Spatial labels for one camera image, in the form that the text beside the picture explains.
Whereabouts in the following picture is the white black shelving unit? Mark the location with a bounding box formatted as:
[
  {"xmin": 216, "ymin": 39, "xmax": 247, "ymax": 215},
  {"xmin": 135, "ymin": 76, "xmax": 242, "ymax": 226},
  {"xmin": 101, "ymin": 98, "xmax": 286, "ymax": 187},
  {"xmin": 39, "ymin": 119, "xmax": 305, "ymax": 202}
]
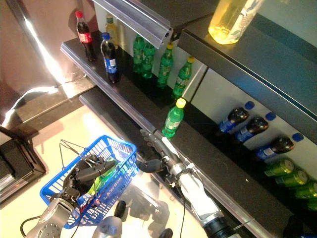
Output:
[{"xmin": 0, "ymin": 125, "xmax": 48, "ymax": 208}]

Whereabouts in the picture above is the small yellow tea bottle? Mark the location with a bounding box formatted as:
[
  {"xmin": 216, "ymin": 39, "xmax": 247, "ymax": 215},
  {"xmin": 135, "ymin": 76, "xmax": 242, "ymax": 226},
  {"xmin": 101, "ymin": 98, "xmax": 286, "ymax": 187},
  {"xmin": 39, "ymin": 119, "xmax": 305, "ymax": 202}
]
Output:
[{"xmin": 105, "ymin": 13, "xmax": 119, "ymax": 50}]

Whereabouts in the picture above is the blue plastic shopping basket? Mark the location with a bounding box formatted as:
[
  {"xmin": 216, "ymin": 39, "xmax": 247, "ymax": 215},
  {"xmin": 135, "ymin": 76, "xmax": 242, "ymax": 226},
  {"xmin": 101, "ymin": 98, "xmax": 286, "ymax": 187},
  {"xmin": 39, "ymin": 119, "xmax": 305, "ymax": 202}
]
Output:
[{"xmin": 39, "ymin": 134, "xmax": 140, "ymax": 230}]

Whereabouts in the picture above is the thin black cable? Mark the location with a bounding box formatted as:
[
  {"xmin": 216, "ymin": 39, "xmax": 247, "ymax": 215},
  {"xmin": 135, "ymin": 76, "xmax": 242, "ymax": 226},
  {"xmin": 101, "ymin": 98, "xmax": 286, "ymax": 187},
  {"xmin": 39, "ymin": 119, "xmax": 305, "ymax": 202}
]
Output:
[
  {"xmin": 19, "ymin": 214, "xmax": 42, "ymax": 238},
  {"xmin": 173, "ymin": 184, "xmax": 187, "ymax": 238}
]

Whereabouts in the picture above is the large yellow tea bottle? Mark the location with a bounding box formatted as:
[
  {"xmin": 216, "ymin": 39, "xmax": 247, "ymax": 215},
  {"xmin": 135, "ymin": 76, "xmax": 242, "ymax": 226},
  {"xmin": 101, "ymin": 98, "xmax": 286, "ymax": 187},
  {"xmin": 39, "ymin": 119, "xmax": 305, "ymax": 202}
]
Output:
[{"xmin": 208, "ymin": 0, "xmax": 267, "ymax": 46}]

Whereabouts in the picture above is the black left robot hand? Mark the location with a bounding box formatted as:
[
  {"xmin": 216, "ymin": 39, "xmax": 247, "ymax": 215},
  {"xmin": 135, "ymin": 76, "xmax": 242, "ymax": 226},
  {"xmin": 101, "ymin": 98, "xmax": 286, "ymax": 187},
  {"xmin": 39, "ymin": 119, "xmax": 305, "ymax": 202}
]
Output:
[{"xmin": 62, "ymin": 153, "xmax": 117, "ymax": 197}]

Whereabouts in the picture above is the silver left robot leg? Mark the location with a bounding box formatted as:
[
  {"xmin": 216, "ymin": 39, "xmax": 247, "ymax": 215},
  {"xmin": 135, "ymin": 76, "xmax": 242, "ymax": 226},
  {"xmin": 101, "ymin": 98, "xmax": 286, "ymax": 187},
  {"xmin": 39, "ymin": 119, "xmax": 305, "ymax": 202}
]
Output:
[{"xmin": 91, "ymin": 199, "xmax": 127, "ymax": 238}]

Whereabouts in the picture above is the green soda bottle yellow cap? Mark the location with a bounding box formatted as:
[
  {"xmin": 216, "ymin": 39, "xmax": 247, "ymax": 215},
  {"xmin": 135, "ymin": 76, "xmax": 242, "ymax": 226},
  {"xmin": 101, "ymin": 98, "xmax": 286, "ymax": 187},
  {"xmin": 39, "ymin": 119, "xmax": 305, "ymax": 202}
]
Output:
[
  {"xmin": 132, "ymin": 34, "xmax": 146, "ymax": 74},
  {"xmin": 141, "ymin": 41, "xmax": 157, "ymax": 80},
  {"xmin": 88, "ymin": 168, "xmax": 117, "ymax": 197},
  {"xmin": 156, "ymin": 42, "xmax": 175, "ymax": 90},
  {"xmin": 161, "ymin": 97, "xmax": 187, "ymax": 139},
  {"xmin": 171, "ymin": 56, "xmax": 196, "ymax": 101}
]

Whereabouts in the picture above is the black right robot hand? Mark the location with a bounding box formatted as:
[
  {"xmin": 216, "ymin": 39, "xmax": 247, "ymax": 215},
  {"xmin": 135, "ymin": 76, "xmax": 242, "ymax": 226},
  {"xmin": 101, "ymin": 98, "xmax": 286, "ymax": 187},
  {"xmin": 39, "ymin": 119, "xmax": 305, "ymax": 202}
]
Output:
[{"xmin": 135, "ymin": 128, "xmax": 179, "ymax": 175}]

